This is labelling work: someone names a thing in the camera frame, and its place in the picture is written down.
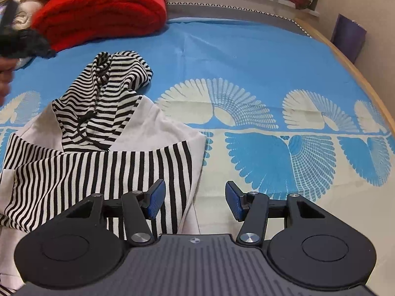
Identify white sock with black trim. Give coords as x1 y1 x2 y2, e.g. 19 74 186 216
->
0 50 207 296

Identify red folded blanket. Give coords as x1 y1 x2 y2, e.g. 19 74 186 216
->
31 0 169 52

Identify cream folded cloth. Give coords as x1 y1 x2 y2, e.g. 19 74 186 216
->
0 0 45 27

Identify white bedspread with triangle trim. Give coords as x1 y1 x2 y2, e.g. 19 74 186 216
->
165 0 310 36

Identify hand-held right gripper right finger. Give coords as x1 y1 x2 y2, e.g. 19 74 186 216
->
225 181 328 247

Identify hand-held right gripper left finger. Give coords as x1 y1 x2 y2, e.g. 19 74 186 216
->
66 179 167 247

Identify blue printed bedsheet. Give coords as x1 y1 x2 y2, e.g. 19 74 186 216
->
0 17 389 235

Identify purple box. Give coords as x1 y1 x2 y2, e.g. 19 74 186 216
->
330 14 368 64

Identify person's left hand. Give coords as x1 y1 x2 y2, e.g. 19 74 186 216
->
0 57 17 106

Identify wooden bed frame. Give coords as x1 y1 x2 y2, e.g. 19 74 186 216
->
293 17 395 136

